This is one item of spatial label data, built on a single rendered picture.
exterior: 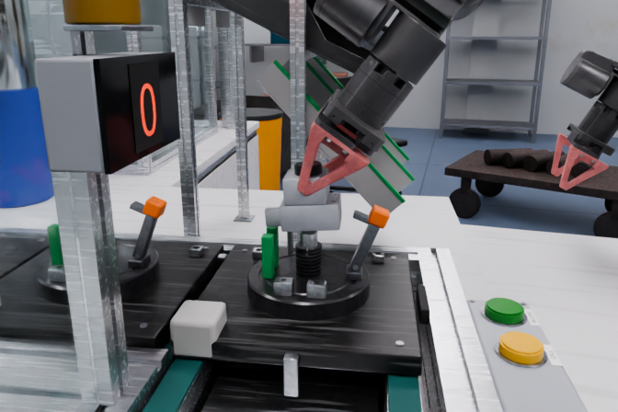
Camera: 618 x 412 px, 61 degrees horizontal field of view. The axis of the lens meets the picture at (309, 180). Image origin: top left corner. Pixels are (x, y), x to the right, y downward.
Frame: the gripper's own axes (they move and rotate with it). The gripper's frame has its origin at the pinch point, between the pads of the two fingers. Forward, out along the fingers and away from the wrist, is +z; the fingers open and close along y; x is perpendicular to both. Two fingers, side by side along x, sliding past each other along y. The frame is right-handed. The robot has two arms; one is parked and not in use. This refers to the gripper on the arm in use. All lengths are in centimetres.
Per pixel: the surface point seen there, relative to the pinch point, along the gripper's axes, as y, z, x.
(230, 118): -164, 51, -29
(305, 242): 1.1, 5.7, 3.8
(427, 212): -61, 10, 31
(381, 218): 1.1, -1.6, 8.6
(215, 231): -44, 35, -5
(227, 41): -165, 25, -47
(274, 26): -23.3, -8.4, -15.3
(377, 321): 6.5, 6.0, 13.8
